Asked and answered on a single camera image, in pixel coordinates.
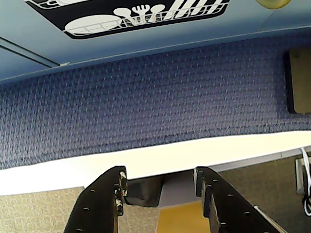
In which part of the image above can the gray socket box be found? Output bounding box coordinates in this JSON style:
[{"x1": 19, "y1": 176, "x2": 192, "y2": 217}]
[{"x1": 294, "y1": 157, "x2": 307, "y2": 195}]

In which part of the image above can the blue toy kitchen unit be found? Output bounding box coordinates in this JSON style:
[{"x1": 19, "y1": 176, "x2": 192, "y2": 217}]
[{"x1": 0, "y1": 0, "x2": 311, "y2": 82}]

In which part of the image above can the black dishwasher sticker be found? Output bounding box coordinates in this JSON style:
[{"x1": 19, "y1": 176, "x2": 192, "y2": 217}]
[{"x1": 23, "y1": 0, "x2": 231, "y2": 40}]

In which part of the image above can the yellow flat panel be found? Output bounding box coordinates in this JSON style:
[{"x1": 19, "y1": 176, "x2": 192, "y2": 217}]
[{"x1": 157, "y1": 202, "x2": 207, "y2": 233}]

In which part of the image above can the thin black cable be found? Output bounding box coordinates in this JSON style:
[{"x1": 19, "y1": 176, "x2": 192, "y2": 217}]
[{"x1": 302, "y1": 191, "x2": 311, "y2": 216}]

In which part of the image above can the white cable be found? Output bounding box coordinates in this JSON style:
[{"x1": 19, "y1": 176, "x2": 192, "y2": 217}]
[{"x1": 299, "y1": 147, "x2": 311, "y2": 195}]

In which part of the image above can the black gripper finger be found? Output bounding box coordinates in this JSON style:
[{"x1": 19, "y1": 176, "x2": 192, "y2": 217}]
[
  {"x1": 193, "y1": 166, "x2": 285, "y2": 233},
  {"x1": 63, "y1": 166, "x2": 129, "y2": 233}
]

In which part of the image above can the yellow toy kitchen knob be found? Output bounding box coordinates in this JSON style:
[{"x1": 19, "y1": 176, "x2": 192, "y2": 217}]
[{"x1": 255, "y1": 0, "x2": 292, "y2": 10}]

